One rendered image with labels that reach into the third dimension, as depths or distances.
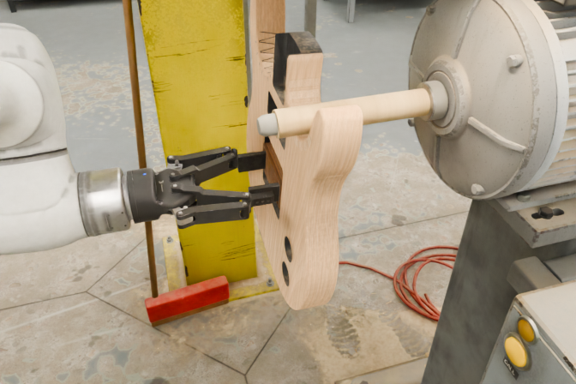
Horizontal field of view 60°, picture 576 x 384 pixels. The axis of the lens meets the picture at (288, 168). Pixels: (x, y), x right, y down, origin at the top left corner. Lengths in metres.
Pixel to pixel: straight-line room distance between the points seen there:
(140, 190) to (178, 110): 0.84
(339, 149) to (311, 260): 0.17
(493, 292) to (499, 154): 0.40
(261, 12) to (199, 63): 0.73
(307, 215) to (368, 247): 1.60
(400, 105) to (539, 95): 0.14
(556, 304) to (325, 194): 0.27
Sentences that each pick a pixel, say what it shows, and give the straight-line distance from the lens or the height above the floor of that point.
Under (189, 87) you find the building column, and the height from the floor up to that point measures 0.88.
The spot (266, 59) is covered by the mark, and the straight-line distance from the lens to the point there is 0.75.
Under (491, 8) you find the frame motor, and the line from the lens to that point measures 0.58.
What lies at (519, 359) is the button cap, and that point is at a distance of 0.60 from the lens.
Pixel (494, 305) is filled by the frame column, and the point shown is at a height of 0.85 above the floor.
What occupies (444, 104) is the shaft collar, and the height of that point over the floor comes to 1.26.
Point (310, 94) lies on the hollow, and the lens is 0.63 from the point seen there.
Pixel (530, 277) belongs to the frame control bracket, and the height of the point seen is 1.04.
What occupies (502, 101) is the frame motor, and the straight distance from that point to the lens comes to 0.56.
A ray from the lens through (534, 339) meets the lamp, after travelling 0.57.
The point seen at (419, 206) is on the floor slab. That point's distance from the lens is 2.45.
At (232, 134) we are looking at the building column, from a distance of 1.58.
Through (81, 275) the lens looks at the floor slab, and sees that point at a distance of 2.22.
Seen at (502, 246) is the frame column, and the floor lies 0.96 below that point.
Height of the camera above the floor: 1.53
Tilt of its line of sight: 36 degrees down
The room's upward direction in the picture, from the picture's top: straight up
